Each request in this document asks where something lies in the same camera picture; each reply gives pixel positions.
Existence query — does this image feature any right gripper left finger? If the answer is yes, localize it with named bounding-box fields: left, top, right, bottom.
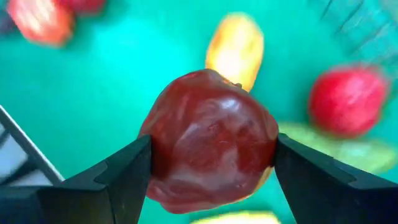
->
left=0, top=134, right=152, bottom=224

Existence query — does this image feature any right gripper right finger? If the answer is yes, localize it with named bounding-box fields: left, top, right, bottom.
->
left=272, top=133, right=398, bottom=224

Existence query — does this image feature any yellow corn cob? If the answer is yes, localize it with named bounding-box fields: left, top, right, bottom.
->
left=278, top=121, right=398, bottom=175

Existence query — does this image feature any small red strawberry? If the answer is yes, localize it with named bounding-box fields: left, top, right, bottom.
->
left=307, top=63, right=391, bottom=138

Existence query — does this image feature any dark red apple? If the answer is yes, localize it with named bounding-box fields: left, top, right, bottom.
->
left=138, top=68, right=280, bottom=215

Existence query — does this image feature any yellow mango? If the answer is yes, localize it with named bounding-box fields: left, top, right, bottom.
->
left=204, top=12, right=265, bottom=93

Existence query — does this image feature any orange red tomato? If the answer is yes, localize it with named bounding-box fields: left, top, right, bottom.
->
left=6, top=0, right=75, bottom=47

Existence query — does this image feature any bright red apple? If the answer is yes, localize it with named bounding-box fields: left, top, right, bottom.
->
left=57, top=0, right=106, bottom=15

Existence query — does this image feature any yellow lemon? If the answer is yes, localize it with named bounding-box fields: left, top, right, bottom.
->
left=189, top=210, right=282, bottom=224

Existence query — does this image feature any green table mat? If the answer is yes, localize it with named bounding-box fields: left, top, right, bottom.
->
left=0, top=0, right=398, bottom=224

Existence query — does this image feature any gold wire basket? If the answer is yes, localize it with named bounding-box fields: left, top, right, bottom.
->
left=307, top=0, right=398, bottom=78

